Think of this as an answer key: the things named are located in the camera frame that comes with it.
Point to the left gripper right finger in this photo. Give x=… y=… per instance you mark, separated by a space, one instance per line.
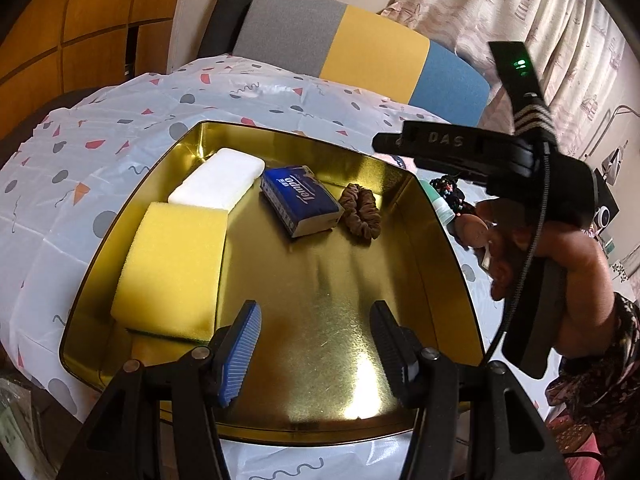
x=399 y=360

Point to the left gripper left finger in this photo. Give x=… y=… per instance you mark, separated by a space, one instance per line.
x=235 y=352

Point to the yellow green sponge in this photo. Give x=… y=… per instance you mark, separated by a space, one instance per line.
x=169 y=282

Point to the black braided hair extension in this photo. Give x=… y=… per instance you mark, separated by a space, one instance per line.
x=447 y=187

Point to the green silicone travel bottle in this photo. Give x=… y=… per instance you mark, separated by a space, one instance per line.
x=442 y=210

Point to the pink satin scrunchie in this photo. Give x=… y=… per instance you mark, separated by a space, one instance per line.
x=361 y=215

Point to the brown makeup sponge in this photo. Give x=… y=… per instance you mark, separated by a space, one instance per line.
x=471 y=231

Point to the patterned sleeve forearm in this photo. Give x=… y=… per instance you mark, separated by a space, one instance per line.
x=603 y=392

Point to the person's right hand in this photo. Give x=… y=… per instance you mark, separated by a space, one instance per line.
x=589 y=321

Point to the gold metal tray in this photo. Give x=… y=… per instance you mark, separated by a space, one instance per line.
x=315 y=377

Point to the beige patterned curtain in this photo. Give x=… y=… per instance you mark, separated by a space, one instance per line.
x=578 y=51

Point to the blue tissue pack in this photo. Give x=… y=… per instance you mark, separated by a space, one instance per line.
x=301 y=202

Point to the white sponge block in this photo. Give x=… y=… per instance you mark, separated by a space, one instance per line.
x=219 y=182

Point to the grey yellow blue chair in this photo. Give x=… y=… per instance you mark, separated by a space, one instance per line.
x=332 y=40

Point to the orange wooden cabinet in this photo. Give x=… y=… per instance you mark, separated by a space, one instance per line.
x=53 y=47

